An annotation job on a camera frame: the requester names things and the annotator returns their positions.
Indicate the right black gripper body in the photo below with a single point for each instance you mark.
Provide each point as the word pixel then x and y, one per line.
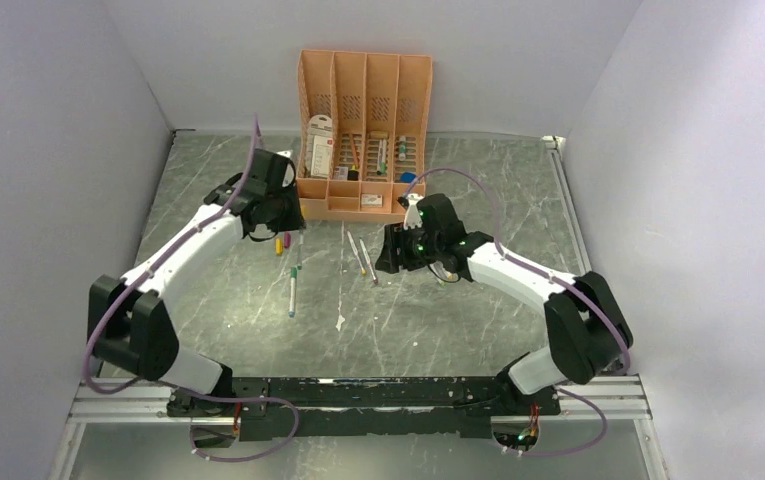
pixel 419 248

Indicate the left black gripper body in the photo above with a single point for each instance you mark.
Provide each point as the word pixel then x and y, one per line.
pixel 286 214

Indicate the yellow cap purple tip pen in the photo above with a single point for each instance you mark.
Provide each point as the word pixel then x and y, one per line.
pixel 368 261

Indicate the pink cap yellow tip pen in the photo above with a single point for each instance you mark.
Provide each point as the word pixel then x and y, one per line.
pixel 356 252

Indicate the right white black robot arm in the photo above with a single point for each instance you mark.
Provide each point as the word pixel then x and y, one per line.
pixel 586 330

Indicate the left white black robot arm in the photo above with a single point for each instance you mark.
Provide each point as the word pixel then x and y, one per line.
pixel 129 318

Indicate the green cap pen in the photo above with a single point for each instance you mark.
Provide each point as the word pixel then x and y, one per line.
pixel 293 282

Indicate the small white box in organizer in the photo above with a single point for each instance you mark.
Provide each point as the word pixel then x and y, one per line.
pixel 372 200

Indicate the blue object in organizer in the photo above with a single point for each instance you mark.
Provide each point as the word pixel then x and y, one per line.
pixel 407 177

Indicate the white packet in organizer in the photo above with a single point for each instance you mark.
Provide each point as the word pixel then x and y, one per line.
pixel 320 142

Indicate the orange desk organizer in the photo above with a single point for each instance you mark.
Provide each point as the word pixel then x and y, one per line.
pixel 379 104

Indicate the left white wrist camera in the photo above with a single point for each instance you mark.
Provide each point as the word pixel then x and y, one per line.
pixel 289 175

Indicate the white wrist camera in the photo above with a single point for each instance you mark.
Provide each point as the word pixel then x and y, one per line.
pixel 413 217
pixel 289 175

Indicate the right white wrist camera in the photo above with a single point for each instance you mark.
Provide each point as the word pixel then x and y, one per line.
pixel 413 217

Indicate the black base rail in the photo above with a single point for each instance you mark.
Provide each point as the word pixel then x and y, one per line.
pixel 269 408

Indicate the aluminium frame rail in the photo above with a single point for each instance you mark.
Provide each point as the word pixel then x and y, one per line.
pixel 621 394

